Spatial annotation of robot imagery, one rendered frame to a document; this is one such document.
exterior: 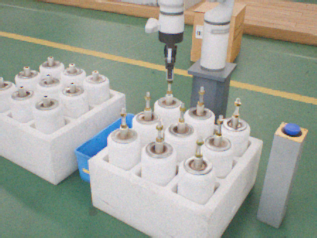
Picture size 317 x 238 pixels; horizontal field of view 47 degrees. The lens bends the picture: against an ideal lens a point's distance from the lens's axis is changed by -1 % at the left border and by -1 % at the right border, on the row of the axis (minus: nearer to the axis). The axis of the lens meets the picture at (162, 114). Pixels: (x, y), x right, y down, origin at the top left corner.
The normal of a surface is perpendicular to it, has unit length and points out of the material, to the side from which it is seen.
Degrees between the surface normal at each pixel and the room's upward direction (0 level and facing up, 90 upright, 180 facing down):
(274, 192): 90
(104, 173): 90
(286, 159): 90
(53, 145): 90
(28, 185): 0
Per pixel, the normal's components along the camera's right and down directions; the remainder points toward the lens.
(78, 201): 0.02, -0.86
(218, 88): 0.32, 0.49
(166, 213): -0.55, 0.42
